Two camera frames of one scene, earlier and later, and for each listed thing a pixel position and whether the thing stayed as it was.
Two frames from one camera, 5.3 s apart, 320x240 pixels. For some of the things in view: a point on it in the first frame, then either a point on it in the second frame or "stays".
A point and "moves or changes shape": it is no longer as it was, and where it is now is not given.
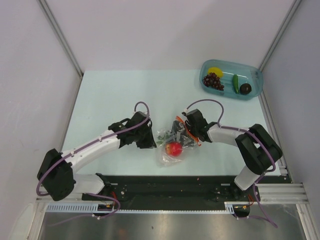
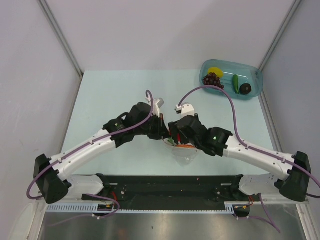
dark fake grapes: [212, 80] stays
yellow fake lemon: [217, 71] stays
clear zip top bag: [175, 147] moves or changes shape
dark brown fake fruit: [245, 89] stays
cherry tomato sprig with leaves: [162, 136] moves or changes shape
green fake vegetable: [235, 82] stays
